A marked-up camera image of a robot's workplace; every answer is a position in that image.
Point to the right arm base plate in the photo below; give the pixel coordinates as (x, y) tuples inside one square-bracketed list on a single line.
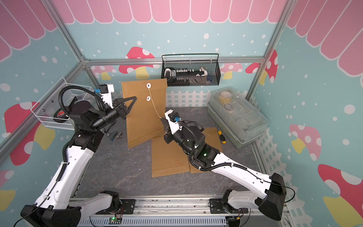
[(216, 206)]

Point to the aluminium front rail frame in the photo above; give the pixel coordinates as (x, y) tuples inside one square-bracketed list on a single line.
[(184, 211)]

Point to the small metal clip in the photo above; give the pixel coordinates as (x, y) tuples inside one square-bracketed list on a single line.
[(114, 135)]

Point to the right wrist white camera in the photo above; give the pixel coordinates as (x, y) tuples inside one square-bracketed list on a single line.
[(173, 120)]

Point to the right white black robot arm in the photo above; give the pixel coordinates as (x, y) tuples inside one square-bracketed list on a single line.
[(268, 192)]

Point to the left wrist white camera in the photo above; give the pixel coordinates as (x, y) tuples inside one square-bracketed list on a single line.
[(105, 91)]

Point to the black tape roll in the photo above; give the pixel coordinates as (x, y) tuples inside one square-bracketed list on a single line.
[(60, 116)]

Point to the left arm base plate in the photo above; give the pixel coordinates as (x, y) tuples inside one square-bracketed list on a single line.
[(127, 207)]

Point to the brown kraft file bag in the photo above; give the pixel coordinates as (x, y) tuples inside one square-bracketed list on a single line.
[(144, 120), (212, 139), (167, 159)]

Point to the clear acrylic wall bin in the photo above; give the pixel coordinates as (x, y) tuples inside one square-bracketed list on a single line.
[(46, 107)]

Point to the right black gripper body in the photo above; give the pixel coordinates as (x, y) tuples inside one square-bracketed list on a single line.
[(178, 138)]

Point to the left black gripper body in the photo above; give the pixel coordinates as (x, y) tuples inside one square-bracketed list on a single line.
[(110, 116)]

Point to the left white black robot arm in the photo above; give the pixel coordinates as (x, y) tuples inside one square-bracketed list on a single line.
[(53, 208)]

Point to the black wire mesh basket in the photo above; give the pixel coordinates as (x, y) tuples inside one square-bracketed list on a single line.
[(186, 70)]

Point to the wrist white camera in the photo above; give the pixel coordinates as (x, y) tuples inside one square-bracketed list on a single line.
[(105, 91), (173, 120)]

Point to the green lit circuit board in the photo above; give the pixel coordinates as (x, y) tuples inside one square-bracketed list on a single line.
[(115, 220)]

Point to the clear plastic storage box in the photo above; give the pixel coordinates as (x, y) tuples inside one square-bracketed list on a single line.
[(237, 118)]

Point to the yellow handled screwdriver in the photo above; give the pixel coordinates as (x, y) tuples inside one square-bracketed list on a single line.
[(220, 134)]

